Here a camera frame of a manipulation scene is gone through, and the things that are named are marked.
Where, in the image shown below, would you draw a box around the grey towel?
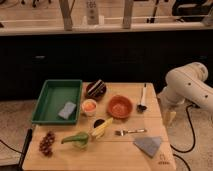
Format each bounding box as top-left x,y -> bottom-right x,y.
133,137 -> 162,158

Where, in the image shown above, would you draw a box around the red bowl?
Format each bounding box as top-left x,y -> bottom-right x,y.
106,95 -> 133,119

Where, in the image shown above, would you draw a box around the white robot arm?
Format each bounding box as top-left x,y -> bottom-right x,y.
157,62 -> 213,126

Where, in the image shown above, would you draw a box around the silver fork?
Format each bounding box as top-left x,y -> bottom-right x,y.
115,129 -> 147,136

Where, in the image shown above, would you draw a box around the small dark round dish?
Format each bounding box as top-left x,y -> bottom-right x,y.
93,119 -> 105,128

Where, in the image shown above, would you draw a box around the yellow corn cob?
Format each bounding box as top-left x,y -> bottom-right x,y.
91,118 -> 113,138

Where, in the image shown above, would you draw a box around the white cup with orange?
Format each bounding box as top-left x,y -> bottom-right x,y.
81,99 -> 97,116

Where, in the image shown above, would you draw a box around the green pepper toy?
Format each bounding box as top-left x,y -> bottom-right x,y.
61,132 -> 89,148

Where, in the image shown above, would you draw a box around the blue-grey sponge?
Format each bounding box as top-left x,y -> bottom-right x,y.
58,102 -> 76,119

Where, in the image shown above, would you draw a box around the green plastic tray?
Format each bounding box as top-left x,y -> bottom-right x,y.
31,79 -> 82,125

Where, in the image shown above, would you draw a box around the dark grape bunch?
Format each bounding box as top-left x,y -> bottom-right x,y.
39,131 -> 55,157

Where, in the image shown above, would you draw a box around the white remote device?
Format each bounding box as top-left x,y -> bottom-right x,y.
86,0 -> 99,25

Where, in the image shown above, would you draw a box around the black cable on floor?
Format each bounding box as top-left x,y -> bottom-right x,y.
170,103 -> 201,171

